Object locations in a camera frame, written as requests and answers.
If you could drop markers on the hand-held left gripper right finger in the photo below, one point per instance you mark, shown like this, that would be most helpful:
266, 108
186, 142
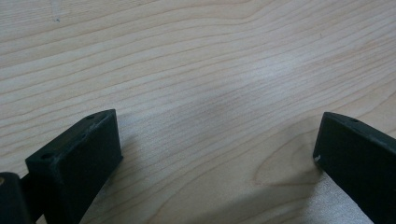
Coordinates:
358, 161

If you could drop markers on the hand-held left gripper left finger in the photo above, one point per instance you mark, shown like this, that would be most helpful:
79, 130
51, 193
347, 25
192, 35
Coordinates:
77, 161

